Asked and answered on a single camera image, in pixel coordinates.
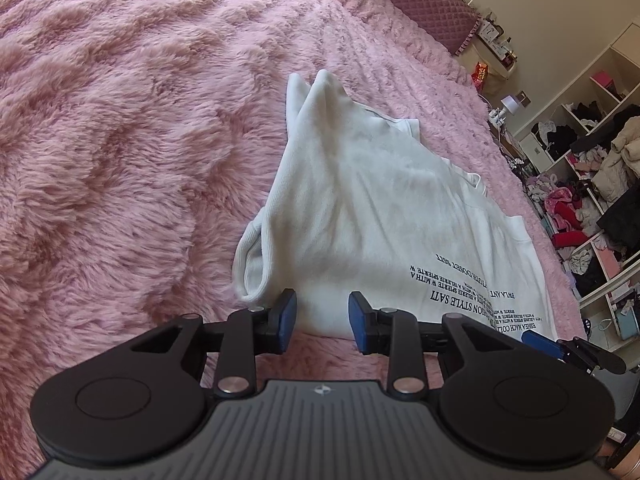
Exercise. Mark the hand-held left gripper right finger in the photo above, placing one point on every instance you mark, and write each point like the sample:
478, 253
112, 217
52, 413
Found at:
360, 322

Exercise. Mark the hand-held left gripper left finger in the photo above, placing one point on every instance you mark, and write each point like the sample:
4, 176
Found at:
286, 322

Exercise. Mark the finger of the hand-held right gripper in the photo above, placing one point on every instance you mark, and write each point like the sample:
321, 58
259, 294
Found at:
547, 346

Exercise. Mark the white printed sweatshirt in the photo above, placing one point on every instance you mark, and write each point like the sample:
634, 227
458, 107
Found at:
375, 200

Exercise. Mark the pile of clothes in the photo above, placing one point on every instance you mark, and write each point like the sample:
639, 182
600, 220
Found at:
585, 195

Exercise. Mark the wooden nightstand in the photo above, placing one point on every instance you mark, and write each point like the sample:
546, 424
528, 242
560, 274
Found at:
507, 140

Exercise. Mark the white open shelf unit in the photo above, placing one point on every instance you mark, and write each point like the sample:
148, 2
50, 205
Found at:
590, 125

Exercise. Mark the white table lamp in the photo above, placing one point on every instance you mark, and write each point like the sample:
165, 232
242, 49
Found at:
509, 105

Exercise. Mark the pink fluffy blanket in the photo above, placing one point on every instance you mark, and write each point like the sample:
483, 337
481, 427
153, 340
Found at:
125, 135

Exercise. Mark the red snack bag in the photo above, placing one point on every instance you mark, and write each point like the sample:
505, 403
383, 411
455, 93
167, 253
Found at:
481, 74

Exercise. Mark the pink quilted headboard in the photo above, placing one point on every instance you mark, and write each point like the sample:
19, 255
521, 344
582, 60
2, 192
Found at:
415, 5

